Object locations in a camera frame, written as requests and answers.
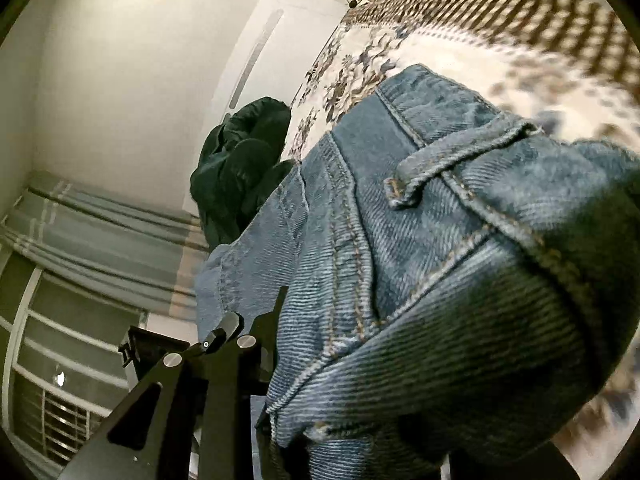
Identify blue denim jeans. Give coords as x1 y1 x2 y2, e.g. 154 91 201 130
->
195 65 639 479

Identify grey striped curtain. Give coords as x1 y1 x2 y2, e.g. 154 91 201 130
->
1 171 209 321

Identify white wardrobe door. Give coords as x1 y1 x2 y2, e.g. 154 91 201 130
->
182 0 352 216

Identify white floral bed sheet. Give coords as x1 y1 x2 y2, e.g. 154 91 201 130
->
285 0 639 467

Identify dark green garment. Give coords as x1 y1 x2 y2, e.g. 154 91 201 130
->
190 96 295 248

